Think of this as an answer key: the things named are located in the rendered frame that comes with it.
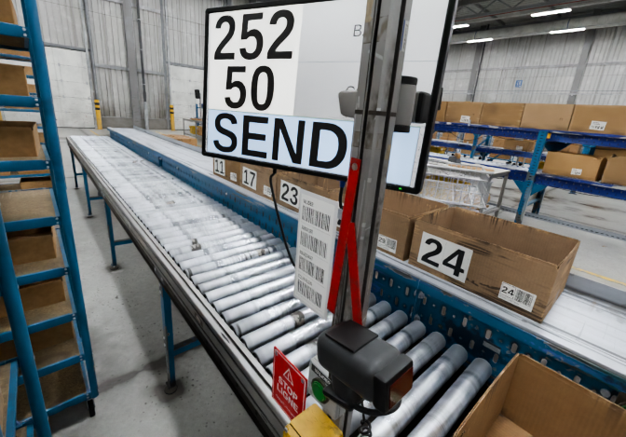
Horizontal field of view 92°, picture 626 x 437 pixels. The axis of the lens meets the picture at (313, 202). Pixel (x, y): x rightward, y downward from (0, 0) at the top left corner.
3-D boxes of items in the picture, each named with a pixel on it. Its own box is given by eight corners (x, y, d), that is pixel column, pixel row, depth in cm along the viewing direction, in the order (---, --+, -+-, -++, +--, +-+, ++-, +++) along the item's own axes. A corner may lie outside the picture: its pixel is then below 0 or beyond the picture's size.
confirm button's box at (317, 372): (304, 392, 50) (306, 359, 49) (318, 383, 52) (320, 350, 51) (333, 424, 46) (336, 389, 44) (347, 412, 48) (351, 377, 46)
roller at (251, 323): (229, 328, 86) (232, 345, 86) (351, 275, 120) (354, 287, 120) (222, 325, 90) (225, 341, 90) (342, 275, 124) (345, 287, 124)
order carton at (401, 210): (325, 226, 135) (329, 189, 130) (368, 216, 154) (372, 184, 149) (401, 262, 107) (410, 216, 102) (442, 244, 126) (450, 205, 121)
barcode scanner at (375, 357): (383, 460, 34) (385, 378, 32) (313, 397, 43) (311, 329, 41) (415, 424, 38) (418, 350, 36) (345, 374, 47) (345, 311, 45)
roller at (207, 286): (196, 303, 106) (190, 293, 109) (308, 264, 140) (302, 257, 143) (197, 292, 104) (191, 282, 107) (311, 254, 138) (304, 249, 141)
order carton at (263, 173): (239, 186, 191) (239, 159, 186) (278, 183, 210) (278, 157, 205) (275, 203, 163) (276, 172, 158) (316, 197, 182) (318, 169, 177)
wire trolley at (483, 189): (414, 236, 375) (428, 152, 345) (463, 246, 354) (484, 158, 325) (401, 274, 280) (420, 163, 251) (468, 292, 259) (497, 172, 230)
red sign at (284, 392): (271, 396, 63) (273, 346, 60) (274, 394, 64) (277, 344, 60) (323, 463, 52) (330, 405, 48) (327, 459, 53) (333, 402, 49)
